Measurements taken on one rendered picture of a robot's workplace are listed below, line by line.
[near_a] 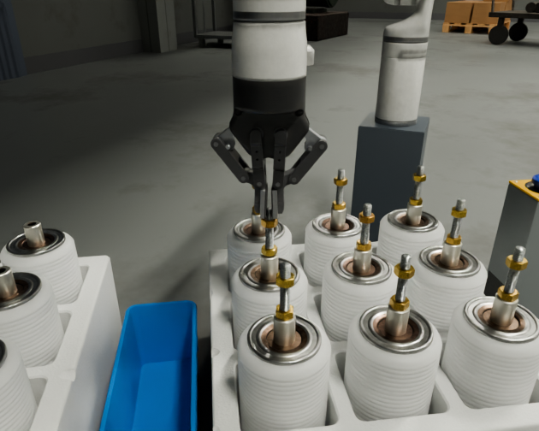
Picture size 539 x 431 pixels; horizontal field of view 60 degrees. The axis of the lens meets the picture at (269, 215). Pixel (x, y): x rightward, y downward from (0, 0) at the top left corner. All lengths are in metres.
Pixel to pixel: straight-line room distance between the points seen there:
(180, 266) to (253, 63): 0.70
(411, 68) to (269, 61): 0.62
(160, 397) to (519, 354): 0.51
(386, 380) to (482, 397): 0.12
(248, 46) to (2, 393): 0.39
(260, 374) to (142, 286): 0.61
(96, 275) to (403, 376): 0.47
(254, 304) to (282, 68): 0.27
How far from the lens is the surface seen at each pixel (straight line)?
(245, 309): 0.57
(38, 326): 0.61
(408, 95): 1.05
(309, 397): 0.49
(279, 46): 0.45
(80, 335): 0.65
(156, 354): 0.83
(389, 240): 0.72
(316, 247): 0.68
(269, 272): 0.57
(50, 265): 0.69
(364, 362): 0.50
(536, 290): 0.81
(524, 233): 0.75
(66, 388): 0.58
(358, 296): 0.57
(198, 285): 1.01
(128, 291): 1.03
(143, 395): 0.80
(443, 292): 0.62
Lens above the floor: 0.57
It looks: 26 degrees down
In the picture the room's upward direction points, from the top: straight up
